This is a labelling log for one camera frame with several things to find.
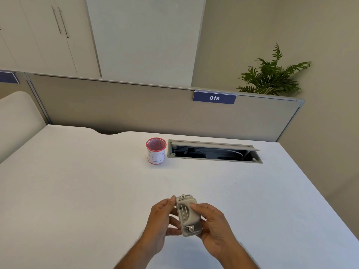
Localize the green potted plant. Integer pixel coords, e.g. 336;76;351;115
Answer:
236;43;312;96

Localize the grey desk cable tray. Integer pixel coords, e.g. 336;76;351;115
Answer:
167;139;263;164

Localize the person's left forearm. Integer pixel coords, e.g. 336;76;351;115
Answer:
113;235;155;269

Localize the white wall cabinet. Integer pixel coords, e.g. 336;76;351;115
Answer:
0;0;103;78

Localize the person's left hand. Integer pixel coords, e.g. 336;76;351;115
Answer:
141;197;182;255

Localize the person's right forearm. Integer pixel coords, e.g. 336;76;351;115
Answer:
218;241;260;269

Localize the beige desk partition panel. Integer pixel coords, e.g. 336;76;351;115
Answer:
25;72;305;143

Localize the red mesh cup white label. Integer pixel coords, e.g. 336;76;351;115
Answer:
146;138;166;167

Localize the blue number sign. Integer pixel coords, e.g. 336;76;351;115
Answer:
193;91;237;105

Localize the beige chair back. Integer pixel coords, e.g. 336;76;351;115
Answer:
0;91;47;164

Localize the grey hole punch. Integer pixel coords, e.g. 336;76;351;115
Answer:
175;194;203;238

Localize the person's right hand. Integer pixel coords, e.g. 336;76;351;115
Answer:
190;203;242;259

